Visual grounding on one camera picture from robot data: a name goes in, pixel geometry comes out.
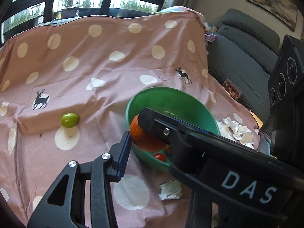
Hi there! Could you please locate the red cherry tomato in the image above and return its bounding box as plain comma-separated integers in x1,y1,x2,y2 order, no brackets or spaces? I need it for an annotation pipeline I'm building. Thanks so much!
153,153,167,163

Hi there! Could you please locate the green plastic bowl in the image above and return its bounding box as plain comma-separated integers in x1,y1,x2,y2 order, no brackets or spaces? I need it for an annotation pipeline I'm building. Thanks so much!
125,87,219,173

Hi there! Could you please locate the large orange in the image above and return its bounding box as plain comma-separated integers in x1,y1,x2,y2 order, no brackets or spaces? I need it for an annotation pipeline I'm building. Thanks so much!
129,115,166,153

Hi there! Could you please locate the crumpled white tissue right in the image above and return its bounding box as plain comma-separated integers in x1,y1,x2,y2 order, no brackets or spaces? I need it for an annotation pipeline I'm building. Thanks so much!
216,117,254,149

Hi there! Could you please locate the crumpled white tissue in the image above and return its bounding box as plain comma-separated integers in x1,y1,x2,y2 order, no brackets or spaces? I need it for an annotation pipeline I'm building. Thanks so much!
159,180,182,201
216,117,254,149

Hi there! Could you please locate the red snack packet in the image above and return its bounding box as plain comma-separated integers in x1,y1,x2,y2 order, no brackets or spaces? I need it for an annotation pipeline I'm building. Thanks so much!
222,79,242,100

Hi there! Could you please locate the green fruit on cloth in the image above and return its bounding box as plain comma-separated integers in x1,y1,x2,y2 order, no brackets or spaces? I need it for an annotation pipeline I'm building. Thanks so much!
61,113,79,128

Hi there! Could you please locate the pile of clothes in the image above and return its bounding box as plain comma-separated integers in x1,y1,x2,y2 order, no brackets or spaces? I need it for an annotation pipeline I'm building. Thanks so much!
204,22,217,43

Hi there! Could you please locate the grey sofa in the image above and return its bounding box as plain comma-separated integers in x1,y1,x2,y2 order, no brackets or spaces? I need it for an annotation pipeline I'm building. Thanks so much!
207,9,280,121

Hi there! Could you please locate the pink polka dot cloth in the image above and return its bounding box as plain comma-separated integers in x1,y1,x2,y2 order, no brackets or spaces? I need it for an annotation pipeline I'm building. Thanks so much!
1,8,260,224

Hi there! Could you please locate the framed landscape painting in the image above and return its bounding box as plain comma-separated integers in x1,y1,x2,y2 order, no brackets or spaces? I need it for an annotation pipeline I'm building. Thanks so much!
248,0,298,31

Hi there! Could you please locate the black camera device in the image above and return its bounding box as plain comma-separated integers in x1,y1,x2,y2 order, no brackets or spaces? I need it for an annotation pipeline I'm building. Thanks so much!
268,35,303,109

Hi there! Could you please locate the window black frame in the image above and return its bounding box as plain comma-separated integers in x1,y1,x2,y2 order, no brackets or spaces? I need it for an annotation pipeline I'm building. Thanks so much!
1,0,165,43

